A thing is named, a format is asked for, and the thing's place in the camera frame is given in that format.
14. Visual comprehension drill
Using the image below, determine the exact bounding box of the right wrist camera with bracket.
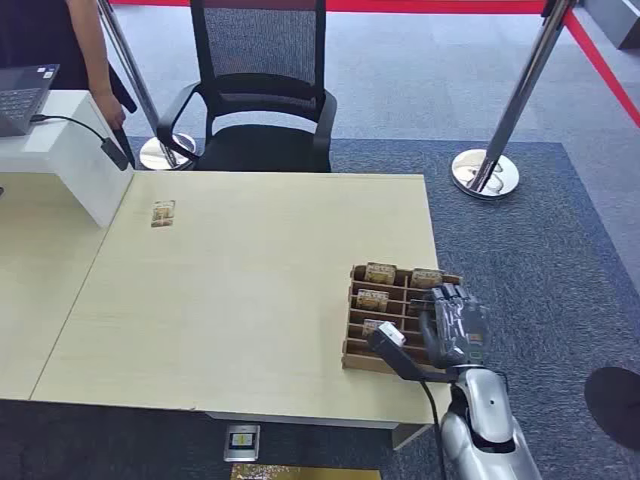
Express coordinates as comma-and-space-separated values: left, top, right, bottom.
367, 321, 460, 384

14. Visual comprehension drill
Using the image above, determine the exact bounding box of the white desk riser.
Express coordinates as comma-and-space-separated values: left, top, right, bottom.
0, 89, 135, 229

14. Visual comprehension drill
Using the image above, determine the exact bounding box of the person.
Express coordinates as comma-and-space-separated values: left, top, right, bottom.
0, 0, 137, 168

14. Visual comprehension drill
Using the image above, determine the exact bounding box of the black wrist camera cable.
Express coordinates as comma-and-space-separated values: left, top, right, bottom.
420, 380, 448, 480

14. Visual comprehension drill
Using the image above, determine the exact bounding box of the chrome stanchion post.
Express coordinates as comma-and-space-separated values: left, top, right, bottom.
96, 0, 198, 172
451, 0, 576, 200

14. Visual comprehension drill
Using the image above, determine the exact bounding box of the patterned card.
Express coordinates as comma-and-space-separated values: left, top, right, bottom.
410, 268, 445, 290
364, 262, 398, 286
362, 319, 396, 338
150, 199, 177, 229
355, 288, 390, 313

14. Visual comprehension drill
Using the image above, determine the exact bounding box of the dark laptop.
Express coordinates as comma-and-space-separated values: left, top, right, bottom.
0, 63, 61, 138

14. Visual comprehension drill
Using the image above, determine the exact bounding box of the person's hand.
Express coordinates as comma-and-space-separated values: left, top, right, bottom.
94, 89, 127, 132

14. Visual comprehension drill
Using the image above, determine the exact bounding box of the silver floor socket box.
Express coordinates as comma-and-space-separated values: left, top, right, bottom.
223, 423, 261, 463

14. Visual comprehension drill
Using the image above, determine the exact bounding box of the gold patterned panel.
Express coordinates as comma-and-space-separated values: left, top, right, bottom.
229, 463, 382, 480

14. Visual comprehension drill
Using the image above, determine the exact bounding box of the grey box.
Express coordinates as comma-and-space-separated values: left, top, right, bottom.
582, 0, 640, 51

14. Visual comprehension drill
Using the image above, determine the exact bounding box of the black cable with adapter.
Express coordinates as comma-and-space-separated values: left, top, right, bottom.
30, 113, 130, 172

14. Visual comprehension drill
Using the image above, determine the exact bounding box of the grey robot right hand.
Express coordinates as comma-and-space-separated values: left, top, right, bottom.
419, 283, 492, 370

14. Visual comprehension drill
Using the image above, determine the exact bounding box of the red barrier belt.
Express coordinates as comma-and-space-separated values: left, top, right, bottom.
564, 7, 640, 129
109, 0, 547, 16

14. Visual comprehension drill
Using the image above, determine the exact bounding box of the wooden card holder box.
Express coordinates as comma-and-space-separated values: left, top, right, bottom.
341, 264, 463, 376

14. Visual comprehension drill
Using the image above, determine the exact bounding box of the black mesh office chair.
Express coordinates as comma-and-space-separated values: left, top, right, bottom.
156, 0, 338, 174

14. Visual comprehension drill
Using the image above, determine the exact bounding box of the black round disc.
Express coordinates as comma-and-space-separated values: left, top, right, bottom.
583, 366, 640, 453

